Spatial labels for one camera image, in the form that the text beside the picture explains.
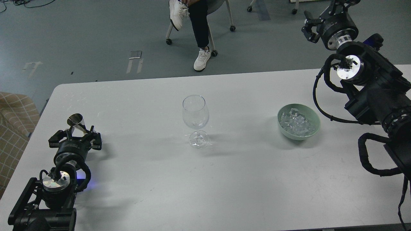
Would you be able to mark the steel cocktail jigger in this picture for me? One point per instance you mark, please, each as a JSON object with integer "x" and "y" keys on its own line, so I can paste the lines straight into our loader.
{"x": 77, "y": 121}

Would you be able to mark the clear wine glass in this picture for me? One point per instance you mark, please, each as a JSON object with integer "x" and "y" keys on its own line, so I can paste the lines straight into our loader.
{"x": 195, "y": 115}

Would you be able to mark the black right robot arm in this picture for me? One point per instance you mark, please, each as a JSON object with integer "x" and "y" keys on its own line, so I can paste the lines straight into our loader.
{"x": 375, "y": 88}

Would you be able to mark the clear ice cubes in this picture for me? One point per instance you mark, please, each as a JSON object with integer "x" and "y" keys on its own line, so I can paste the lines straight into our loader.
{"x": 295, "y": 123}

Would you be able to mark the seated person in black trousers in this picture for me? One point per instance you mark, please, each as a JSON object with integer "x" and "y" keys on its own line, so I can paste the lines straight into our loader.
{"x": 197, "y": 11}

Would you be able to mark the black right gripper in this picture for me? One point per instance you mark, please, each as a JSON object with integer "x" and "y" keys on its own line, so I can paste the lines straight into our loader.
{"x": 335, "y": 26}

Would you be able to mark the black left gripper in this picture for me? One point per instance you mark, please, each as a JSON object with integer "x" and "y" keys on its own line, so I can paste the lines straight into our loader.
{"x": 66, "y": 145}

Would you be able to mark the beige checkered cushion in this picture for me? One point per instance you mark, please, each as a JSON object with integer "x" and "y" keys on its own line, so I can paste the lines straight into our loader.
{"x": 18, "y": 119}

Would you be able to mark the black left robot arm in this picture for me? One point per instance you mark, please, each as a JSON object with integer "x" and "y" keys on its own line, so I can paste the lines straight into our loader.
{"x": 47, "y": 201}

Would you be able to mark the green bowl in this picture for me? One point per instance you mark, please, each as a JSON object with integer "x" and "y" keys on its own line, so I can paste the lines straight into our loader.
{"x": 308, "y": 112}

